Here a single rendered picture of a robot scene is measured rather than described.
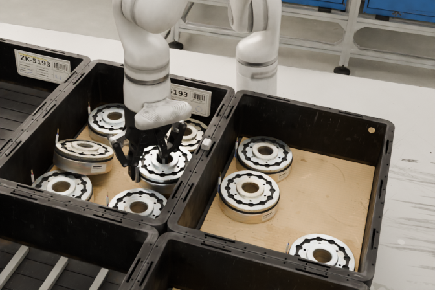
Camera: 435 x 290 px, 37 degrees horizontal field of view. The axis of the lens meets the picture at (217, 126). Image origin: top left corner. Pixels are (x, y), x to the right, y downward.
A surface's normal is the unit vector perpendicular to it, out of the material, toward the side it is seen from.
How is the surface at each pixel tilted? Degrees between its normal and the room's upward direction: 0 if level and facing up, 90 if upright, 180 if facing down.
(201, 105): 90
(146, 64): 88
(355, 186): 0
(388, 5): 90
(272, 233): 0
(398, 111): 0
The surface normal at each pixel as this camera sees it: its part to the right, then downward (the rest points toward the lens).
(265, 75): 0.38, 0.54
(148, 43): 0.16, -0.69
